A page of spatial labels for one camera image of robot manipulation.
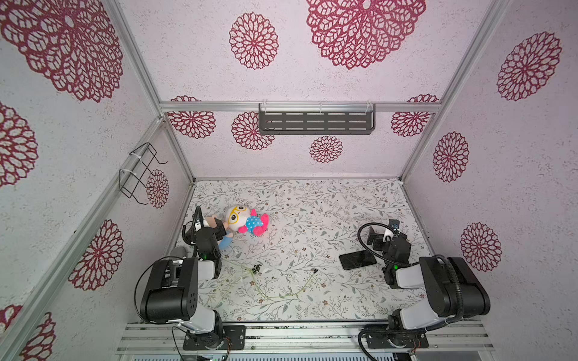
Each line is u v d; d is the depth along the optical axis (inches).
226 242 35.6
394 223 31.1
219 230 33.9
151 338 29.8
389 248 29.1
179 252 37.0
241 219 38.3
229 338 28.7
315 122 36.5
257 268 35.0
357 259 40.6
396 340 27.1
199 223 30.4
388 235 31.9
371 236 33.6
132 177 29.3
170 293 17.7
